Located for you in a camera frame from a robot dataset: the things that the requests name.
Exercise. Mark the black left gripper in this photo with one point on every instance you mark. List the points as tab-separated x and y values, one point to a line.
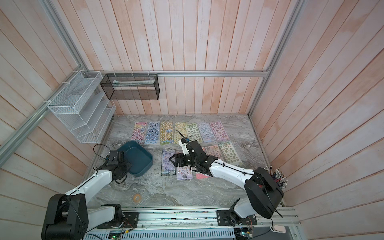
128	165

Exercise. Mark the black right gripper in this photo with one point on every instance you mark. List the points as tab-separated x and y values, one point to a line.
180	158

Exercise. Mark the purple doll sticker sheet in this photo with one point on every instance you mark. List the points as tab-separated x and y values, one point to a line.
184	173

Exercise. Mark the blue red character sheet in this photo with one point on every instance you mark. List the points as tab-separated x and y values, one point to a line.
200	176

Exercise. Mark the teal plastic storage box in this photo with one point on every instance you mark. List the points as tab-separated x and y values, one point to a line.
140	159

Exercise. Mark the pink food sticker sheet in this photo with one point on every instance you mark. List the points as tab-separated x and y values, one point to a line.
213	151

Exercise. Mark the white green sticker sheet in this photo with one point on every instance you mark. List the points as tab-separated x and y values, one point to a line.
194	133

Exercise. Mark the lilac gem sticker sheet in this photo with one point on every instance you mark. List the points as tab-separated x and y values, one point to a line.
206	132

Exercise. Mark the dark small sticker sheet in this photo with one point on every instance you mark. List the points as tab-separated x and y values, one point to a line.
167	168

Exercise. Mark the green panda sticker sheet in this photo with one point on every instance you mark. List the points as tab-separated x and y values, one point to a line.
182	128

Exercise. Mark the pink character sticker sheet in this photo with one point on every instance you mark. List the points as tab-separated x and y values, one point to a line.
219	131

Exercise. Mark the green cactus sticker sheet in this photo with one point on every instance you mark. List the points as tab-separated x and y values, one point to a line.
230	154

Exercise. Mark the yellow animal sticker sheet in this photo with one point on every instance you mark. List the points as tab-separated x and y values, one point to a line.
166	133

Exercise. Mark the blue penguin sticker sheet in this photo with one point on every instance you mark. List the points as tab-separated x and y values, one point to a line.
153	133

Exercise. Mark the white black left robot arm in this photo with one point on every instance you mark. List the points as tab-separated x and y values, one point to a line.
68	217

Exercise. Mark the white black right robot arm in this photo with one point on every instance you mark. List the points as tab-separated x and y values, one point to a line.
263	193

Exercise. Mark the red cup of pencils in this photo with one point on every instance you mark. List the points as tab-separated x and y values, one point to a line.
278	176

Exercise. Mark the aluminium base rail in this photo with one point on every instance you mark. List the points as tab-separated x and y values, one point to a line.
167	218

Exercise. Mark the white wire mesh shelf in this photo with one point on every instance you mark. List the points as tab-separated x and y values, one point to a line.
85	113

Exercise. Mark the black wire mesh basket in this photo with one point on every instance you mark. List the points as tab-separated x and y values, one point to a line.
127	87

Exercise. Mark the aluminium frame bar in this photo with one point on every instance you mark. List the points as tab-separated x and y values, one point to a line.
242	73

